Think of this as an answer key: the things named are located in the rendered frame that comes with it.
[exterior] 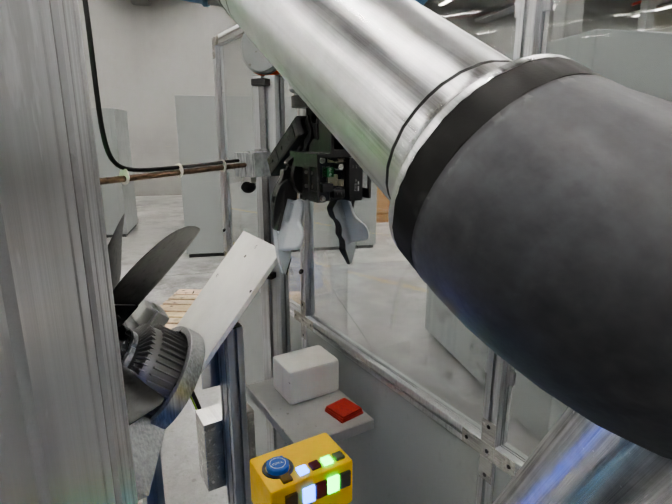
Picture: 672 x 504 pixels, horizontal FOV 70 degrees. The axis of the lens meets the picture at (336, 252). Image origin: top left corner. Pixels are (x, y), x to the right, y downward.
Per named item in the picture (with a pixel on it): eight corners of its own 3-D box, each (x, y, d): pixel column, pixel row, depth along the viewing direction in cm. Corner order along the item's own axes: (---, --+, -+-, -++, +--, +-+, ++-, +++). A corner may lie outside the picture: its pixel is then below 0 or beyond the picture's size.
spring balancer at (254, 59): (252, 78, 154) (239, 76, 148) (250, 24, 150) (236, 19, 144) (296, 76, 148) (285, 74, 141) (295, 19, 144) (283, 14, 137)
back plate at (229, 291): (93, 418, 141) (89, 416, 140) (230, 225, 150) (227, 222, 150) (119, 550, 97) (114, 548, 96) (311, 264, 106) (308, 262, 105)
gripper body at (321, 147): (315, 209, 52) (313, 92, 49) (281, 199, 60) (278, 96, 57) (373, 204, 56) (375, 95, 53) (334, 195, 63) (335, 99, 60)
